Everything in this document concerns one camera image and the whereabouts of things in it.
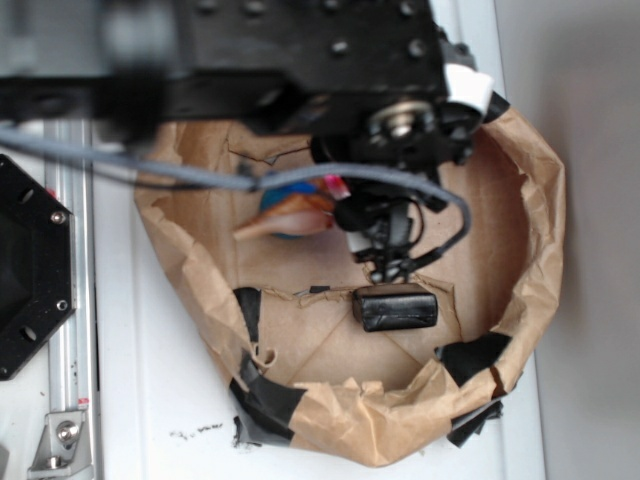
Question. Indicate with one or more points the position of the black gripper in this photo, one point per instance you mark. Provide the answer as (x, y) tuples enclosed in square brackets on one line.
[(383, 220)]

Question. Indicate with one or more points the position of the orange spiral seashell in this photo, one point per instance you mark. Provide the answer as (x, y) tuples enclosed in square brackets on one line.
[(297, 216)]

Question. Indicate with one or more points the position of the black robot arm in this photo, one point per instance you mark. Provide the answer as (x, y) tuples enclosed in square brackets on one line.
[(383, 93)]

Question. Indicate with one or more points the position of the blue dimpled ball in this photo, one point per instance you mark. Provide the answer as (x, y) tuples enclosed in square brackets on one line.
[(271, 198)]

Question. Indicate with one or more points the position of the black square box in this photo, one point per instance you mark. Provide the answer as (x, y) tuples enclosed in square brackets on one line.
[(394, 307)]

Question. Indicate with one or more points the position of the brown paper bin liner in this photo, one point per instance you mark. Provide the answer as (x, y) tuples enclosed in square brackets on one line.
[(276, 315)]

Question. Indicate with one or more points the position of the white tray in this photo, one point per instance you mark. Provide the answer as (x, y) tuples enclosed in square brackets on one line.
[(166, 414)]

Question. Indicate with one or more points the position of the aluminium extrusion rail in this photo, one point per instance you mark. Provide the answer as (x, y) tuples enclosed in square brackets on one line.
[(72, 349)]

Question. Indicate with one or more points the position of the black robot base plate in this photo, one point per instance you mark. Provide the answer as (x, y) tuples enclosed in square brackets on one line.
[(37, 289)]

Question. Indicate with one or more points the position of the metal corner bracket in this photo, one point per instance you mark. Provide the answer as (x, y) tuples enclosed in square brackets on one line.
[(64, 450)]

